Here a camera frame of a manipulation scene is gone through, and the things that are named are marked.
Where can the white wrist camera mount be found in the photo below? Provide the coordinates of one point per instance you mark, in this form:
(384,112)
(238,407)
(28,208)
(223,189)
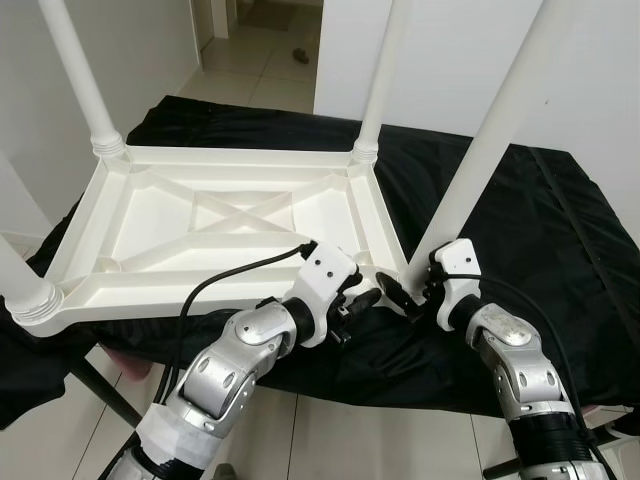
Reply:
(458,258)
(325,265)

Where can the white door frame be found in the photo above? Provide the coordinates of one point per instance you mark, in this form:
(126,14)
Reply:
(215,18)

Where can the black table cloth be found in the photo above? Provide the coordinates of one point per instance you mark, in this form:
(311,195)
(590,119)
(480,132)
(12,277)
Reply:
(560,250)

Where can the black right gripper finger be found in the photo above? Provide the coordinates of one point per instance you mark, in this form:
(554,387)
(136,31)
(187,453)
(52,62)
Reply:
(395,290)

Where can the black metal table frame bar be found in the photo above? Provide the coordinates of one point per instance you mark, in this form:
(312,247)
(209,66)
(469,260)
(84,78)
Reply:
(497,468)
(105,390)

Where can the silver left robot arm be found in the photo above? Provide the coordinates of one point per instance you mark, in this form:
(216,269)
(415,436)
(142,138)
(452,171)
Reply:
(230,360)

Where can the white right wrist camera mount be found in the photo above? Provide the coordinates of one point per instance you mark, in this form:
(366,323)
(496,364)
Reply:
(458,258)

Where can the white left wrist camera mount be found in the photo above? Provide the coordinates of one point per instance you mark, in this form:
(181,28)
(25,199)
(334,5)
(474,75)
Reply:
(325,265)

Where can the white plastic table top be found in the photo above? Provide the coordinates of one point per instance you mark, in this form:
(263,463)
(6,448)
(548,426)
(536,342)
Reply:
(150,215)

